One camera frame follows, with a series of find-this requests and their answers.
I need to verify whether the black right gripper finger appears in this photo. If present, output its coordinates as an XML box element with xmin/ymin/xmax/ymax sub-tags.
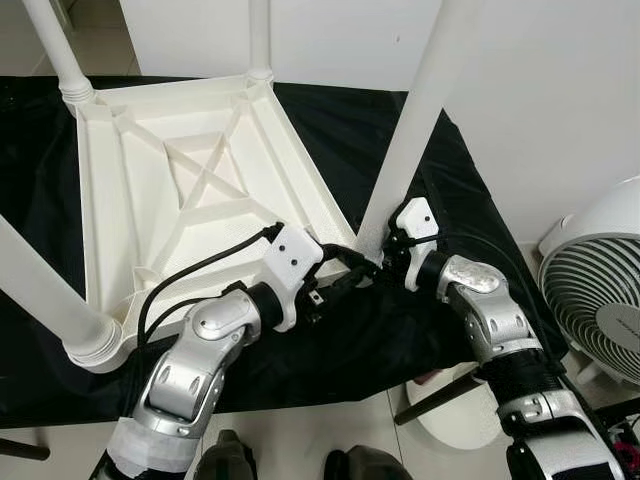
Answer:
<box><xmin>346</xmin><ymin>247</ymin><xmax>387</xmax><ymax>281</ymax></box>

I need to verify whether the white plastic table leg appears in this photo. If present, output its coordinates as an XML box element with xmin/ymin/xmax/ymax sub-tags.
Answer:
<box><xmin>248</xmin><ymin>0</ymin><xmax>273</xmax><ymax>81</ymax></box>
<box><xmin>355</xmin><ymin>0</ymin><xmax>486</xmax><ymax>266</ymax></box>
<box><xmin>0</xmin><ymin>215</ymin><xmax>121</xmax><ymax>366</ymax></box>
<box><xmin>20</xmin><ymin>0</ymin><xmax>96</xmax><ymax>106</ymax></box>

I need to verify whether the white plastic table top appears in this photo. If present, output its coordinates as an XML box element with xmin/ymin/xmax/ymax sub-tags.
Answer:
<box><xmin>62</xmin><ymin>72</ymin><xmax>386</xmax><ymax>373</ymax></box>

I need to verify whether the black tablecloth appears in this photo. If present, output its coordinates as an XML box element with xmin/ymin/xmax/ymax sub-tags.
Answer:
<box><xmin>0</xmin><ymin>75</ymin><xmax>571</xmax><ymax>431</ymax></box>

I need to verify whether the black slanted table leg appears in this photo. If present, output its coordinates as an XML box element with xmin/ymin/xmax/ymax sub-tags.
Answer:
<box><xmin>0</xmin><ymin>438</ymin><xmax>51</xmax><ymax>461</ymax></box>
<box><xmin>395</xmin><ymin>372</ymin><xmax>481</xmax><ymax>426</ymax></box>

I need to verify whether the dark robot right foot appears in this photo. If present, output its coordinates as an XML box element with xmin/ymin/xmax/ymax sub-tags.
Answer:
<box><xmin>325</xmin><ymin>447</ymin><xmax>411</xmax><ymax>480</ymax></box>

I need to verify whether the dark robot foot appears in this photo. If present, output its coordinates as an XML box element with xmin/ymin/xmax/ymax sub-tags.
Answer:
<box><xmin>325</xmin><ymin>447</ymin><xmax>411</xmax><ymax>480</ymax></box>
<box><xmin>195</xmin><ymin>430</ymin><xmax>259</xmax><ymax>480</ymax></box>

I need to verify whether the dark robot left foot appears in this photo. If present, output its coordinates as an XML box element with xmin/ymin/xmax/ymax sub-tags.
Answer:
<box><xmin>195</xmin><ymin>430</ymin><xmax>259</xmax><ymax>480</ymax></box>

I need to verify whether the white round floor fan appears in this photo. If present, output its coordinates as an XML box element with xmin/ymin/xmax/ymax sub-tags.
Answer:
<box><xmin>538</xmin><ymin>178</ymin><xmax>640</xmax><ymax>386</ymax></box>

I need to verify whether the black floor stand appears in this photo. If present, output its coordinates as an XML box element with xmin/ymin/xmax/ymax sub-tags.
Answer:
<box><xmin>600</xmin><ymin>400</ymin><xmax>640</xmax><ymax>480</ymax></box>

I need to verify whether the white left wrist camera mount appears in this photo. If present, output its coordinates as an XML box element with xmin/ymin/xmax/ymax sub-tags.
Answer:
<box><xmin>262</xmin><ymin>225</ymin><xmax>326</xmax><ymax>333</ymax></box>

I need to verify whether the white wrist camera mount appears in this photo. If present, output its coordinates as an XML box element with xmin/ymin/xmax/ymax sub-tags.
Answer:
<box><xmin>262</xmin><ymin>225</ymin><xmax>326</xmax><ymax>333</ymax></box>
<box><xmin>390</xmin><ymin>198</ymin><xmax>441</xmax><ymax>266</ymax></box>

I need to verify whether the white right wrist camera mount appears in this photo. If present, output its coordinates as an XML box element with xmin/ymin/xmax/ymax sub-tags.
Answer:
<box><xmin>390</xmin><ymin>198</ymin><xmax>441</xmax><ymax>266</ymax></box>

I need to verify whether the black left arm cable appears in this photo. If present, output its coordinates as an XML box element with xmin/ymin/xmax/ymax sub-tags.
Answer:
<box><xmin>130</xmin><ymin>222</ymin><xmax>283</xmax><ymax>401</ymax></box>

